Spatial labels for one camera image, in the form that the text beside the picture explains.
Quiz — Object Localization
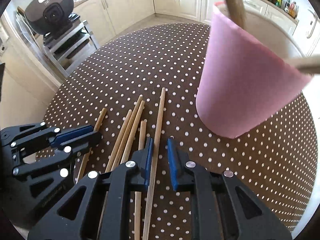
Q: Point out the black air fryer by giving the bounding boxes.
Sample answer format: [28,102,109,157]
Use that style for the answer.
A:
[24,0,77,39]

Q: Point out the dark sauce bottle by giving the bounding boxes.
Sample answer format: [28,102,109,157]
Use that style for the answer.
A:
[284,0,291,13]

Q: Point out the brown polka dot tablecloth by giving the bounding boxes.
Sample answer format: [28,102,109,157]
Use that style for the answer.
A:
[43,24,318,239]

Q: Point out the orange bottle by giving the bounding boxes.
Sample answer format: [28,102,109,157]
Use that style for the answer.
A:
[289,2,299,19]

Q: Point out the lower kitchen cabinets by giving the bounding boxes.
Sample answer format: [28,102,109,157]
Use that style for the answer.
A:
[72,0,320,55]

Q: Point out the metal shelf rack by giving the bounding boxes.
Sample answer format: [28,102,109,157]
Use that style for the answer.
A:
[16,12,100,79]

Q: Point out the wooden chopstick in cup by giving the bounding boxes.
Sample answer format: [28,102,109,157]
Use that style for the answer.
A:
[284,55,320,74]

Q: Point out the dark wooden chopstick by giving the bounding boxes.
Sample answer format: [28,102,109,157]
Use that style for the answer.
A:
[225,0,246,29]

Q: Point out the pink cup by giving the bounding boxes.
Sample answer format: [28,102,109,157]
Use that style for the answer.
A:
[196,7,311,139]

